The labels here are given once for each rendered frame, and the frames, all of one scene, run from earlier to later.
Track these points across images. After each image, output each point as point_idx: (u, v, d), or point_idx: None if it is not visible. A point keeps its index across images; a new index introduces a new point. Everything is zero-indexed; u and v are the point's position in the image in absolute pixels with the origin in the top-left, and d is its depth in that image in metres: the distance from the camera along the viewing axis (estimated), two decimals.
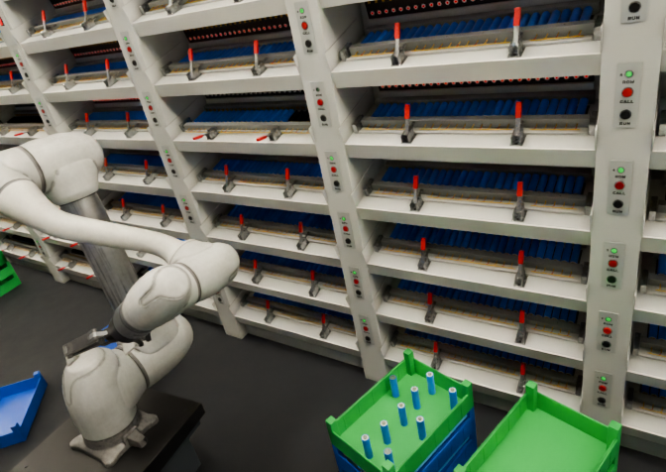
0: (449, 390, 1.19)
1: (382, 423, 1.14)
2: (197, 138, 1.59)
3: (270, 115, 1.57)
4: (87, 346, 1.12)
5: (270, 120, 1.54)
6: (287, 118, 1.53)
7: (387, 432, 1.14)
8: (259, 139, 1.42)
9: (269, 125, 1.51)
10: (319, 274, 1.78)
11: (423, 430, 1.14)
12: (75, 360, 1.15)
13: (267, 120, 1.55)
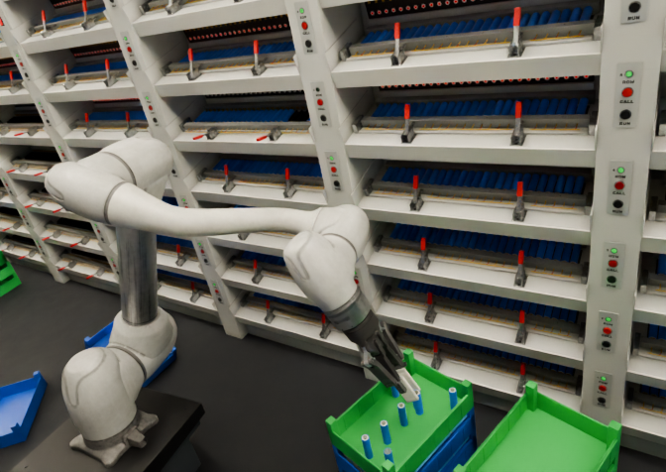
0: (449, 390, 1.19)
1: (382, 423, 1.14)
2: (197, 138, 1.59)
3: (270, 115, 1.57)
4: (387, 353, 1.10)
5: (270, 120, 1.54)
6: (287, 118, 1.53)
7: (387, 432, 1.14)
8: (259, 139, 1.42)
9: (269, 125, 1.51)
10: None
11: (420, 405, 1.10)
12: None
13: (267, 120, 1.55)
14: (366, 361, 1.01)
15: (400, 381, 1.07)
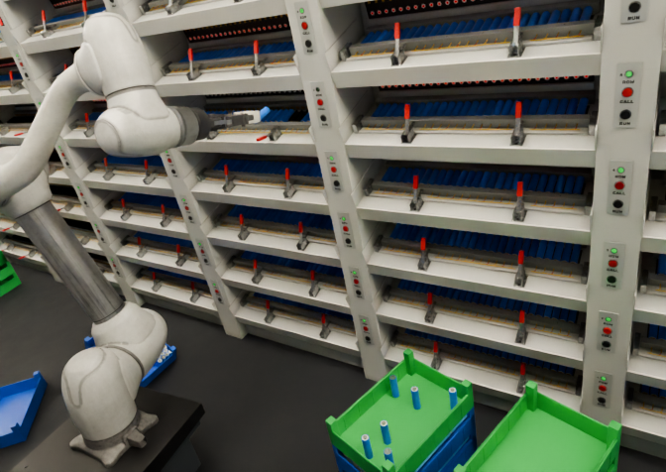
0: (449, 390, 1.19)
1: (382, 423, 1.14)
2: None
3: (270, 115, 1.57)
4: None
5: (270, 120, 1.54)
6: (287, 118, 1.53)
7: (387, 432, 1.14)
8: (259, 139, 1.42)
9: (269, 125, 1.51)
10: (319, 274, 1.78)
11: None
12: (247, 111, 1.29)
13: (267, 120, 1.55)
14: None
15: None
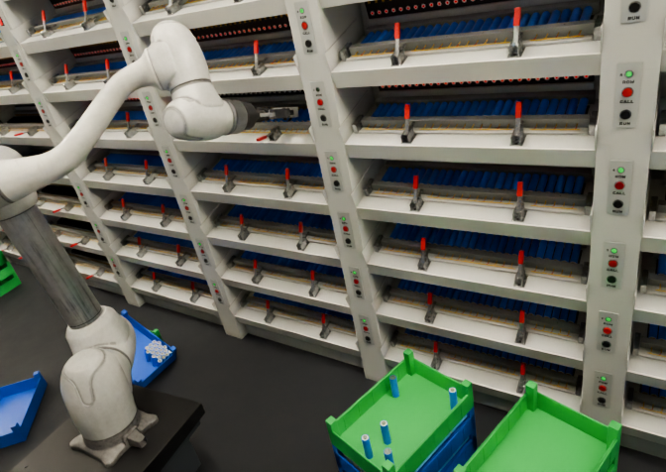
0: (449, 390, 1.19)
1: (382, 423, 1.14)
2: None
3: None
4: None
5: (270, 120, 1.54)
6: (287, 118, 1.53)
7: (387, 432, 1.14)
8: (259, 139, 1.42)
9: (269, 125, 1.51)
10: (319, 274, 1.78)
11: (307, 118, 1.50)
12: (288, 107, 1.45)
13: (267, 120, 1.55)
14: None
15: None
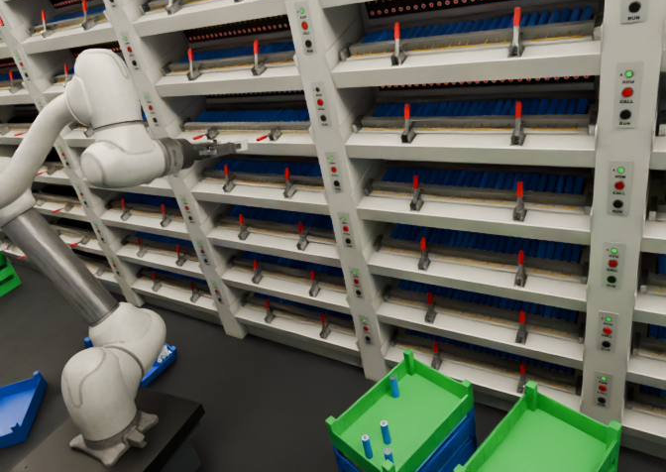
0: (284, 122, 1.51)
1: (382, 423, 1.14)
2: (197, 138, 1.59)
3: (270, 115, 1.57)
4: None
5: (270, 120, 1.54)
6: (287, 118, 1.53)
7: (387, 432, 1.14)
8: (259, 139, 1.42)
9: (269, 125, 1.51)
10: (319, 274, 1.78)
11: (307, 118, 1.50)
12: None
13: (267, 120, 1.55)
14: (211, 152, 1.20)
15: (231, 144, 1.30)
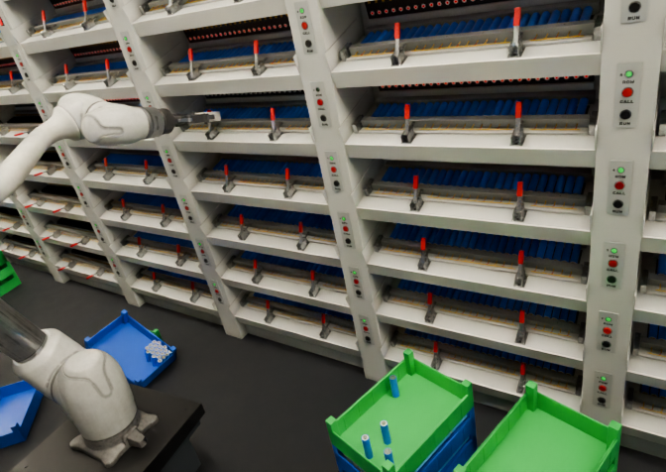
0: (287, 118, 1.52)
1: (382, 423, 1.14)
2: None
3: None
4: None
5: None
6: (290, 115, 1.54)
7: (387, 432, 1.14)
8: (275, 108, 1.46)
9: (272, 121, 1.52)
10: (319, 274, 1.78)
11: None
12: None
13: (270, 117, 1.56)
14: (187, 119, 1.46)
15: None
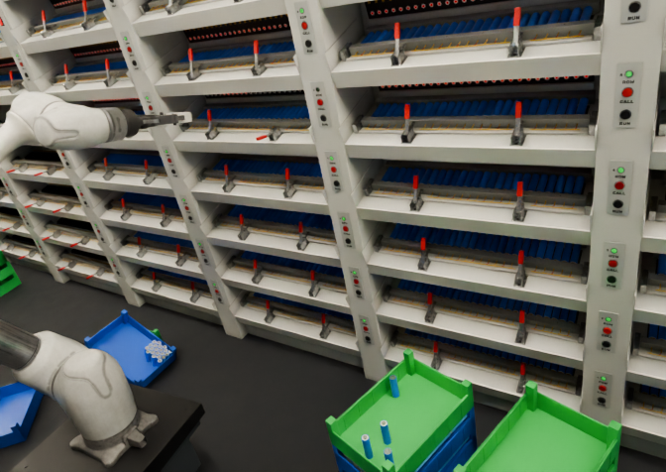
0: (287, 118, 1.52)
1: (382, 423, 1.14)
2: (207, 115, 1.61)
3: (273, 112, 1.57)
4: None
5: (273, 117, 1.55)
6: (290, 115, 1.54)
7: (387, 432, 1.14)
8: (259, 138, 1.42)
9: (272, 122, 1.52)
10: (319, 274, 1.78)
11: None
12: None
13: (270, 117, 1.56)
14: (154, 120, 1.37)
15: None
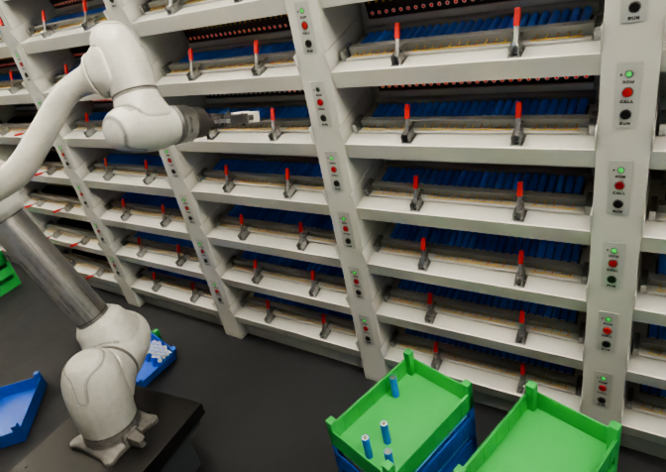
0: (287, 118, 1.52)
1: (382, 423, 1.14)
2: (197, 137, 1.58)
3: None
4: None
5: None
6: (290, 115, 1.54)
7: (387, 432, 1.14)
8: (275, 108, 1.46)
9: (272, 121, 1.52)
10: (319, 274, 1.78)
11: None
12: None
13: (270, 117, 1.56)
14: (226, 120, 1.23)
15: None
